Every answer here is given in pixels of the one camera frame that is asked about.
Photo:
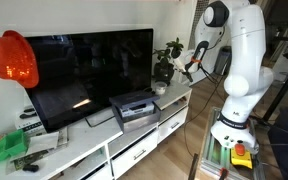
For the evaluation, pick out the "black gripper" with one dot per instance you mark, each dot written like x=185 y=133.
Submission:
x=187 y=72

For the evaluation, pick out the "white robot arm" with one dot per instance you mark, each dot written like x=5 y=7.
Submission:
x=247 y=43

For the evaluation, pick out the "clear plastic bowl with label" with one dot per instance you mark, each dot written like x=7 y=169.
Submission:
x=160 y=89

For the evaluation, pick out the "blue cardboard box lid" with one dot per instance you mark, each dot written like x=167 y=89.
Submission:
x=134 y=97

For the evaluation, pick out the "glossy black plant pot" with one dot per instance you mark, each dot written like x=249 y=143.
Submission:
x=162 y=71

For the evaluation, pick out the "grey bin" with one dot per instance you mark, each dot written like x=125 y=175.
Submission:
x=223 y=60

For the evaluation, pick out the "black round dish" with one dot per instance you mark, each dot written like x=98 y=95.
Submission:
x=147 y=89

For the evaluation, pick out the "white drawer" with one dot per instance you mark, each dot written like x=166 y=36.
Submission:
x=170 y=128
x=130 y=156
x=99 y=173

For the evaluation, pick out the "white grey device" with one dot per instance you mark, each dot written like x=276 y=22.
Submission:
x=135 y=110

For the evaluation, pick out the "black flat screen TV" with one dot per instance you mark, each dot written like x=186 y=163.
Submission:
x=94 y=73

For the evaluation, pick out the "black bar clamp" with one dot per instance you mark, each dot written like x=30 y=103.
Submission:
x=193 y=166

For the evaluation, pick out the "red emergency stop button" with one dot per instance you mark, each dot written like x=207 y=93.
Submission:
x=241 y=160

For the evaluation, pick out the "white TV stand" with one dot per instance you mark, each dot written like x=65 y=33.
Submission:
x=84 y=133

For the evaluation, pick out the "black monitor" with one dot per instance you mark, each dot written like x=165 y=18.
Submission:
x=287 y=143

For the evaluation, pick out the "white paper envelope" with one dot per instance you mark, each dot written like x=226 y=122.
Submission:
x=44 y=140

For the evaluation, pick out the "white product box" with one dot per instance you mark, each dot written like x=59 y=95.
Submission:
x=25 y=124

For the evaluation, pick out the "small black object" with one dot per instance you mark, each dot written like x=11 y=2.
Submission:
x=30 y=167

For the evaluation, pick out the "printed magazine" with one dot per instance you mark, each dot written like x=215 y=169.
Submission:
x=24 y=161

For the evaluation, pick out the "green plastic box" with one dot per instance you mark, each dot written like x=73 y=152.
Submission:
x=14 y=145

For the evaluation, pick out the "grey wall vent grille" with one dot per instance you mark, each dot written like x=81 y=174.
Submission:
x=195 y=20

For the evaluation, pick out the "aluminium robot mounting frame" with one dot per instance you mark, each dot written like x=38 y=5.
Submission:
x=214 y=156

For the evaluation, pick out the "black camera stand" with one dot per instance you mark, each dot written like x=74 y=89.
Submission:
x=284 y=90

